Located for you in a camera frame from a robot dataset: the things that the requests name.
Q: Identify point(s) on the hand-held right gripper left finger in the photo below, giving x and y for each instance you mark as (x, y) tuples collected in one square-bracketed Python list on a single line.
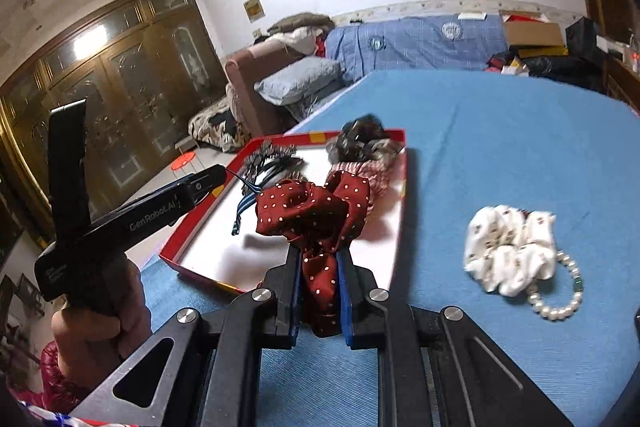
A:
[(296, 292)]

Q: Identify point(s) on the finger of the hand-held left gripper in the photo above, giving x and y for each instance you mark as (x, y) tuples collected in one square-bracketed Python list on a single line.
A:
[(210, 177)]

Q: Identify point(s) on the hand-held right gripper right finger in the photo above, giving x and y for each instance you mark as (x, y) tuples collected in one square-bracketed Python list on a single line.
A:
[(345, 307)]

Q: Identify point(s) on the blue striped headband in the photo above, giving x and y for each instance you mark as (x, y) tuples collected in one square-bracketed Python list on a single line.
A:
[(245, 204)]

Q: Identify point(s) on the black rhinestone headband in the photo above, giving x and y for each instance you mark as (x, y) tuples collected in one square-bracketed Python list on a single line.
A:
[(265, 152)]

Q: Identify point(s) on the red box with white interior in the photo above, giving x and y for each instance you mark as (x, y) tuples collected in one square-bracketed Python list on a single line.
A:
[(225, 237)]

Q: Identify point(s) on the black plastic headband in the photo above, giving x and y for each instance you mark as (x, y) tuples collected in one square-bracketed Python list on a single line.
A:
[(285, 164)]

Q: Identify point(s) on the red polka dot scrunchie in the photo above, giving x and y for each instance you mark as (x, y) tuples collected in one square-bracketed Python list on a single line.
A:
[(300, 207)]

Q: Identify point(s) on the red plaid scrunchie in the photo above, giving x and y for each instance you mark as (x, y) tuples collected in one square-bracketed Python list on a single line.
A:
[(380, 172)]

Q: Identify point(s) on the dark floral scrunchie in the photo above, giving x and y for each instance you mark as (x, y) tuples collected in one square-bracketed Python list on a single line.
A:
[(360, 139)]

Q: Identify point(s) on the person's left hand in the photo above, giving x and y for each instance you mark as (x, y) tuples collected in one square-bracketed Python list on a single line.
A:
[(100, 342)]

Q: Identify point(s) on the red stool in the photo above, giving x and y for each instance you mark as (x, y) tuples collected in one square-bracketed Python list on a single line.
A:
[(182, 162)]

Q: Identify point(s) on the patterned blanket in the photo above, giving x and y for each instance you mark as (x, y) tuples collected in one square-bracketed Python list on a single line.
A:
[(215, 127)]

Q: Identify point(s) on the brown sofa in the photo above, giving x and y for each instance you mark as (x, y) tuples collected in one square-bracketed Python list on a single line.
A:
[(245, 77)]

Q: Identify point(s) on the wooden wardrobe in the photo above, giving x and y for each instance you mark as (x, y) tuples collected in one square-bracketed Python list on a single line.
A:
[(125, 82)]

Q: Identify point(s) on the grey pillow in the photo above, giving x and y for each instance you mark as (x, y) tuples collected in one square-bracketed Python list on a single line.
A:
[(300, 79)]

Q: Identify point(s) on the red puffer jacket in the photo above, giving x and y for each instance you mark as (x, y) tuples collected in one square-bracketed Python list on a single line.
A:
[(60, 377)]

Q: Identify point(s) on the white cherry print scrunchie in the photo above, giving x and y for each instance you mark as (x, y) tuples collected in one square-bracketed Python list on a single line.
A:
[(500, 247)]

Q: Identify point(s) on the pile of clothes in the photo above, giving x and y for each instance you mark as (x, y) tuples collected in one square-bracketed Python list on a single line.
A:
[(300, 32)]

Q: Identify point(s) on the blue checked quilt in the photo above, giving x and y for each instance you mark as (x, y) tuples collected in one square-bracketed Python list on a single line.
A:
[(415, 42)]

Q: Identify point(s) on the cardboard box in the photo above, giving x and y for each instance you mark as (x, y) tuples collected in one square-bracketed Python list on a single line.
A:
[(532, 34)]

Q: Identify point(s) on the black bag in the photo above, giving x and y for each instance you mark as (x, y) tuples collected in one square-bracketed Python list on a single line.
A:
[(585, 39)]

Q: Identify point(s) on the yellow wall sign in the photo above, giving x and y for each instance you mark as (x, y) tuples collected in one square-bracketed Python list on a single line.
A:
[(253, 8)]

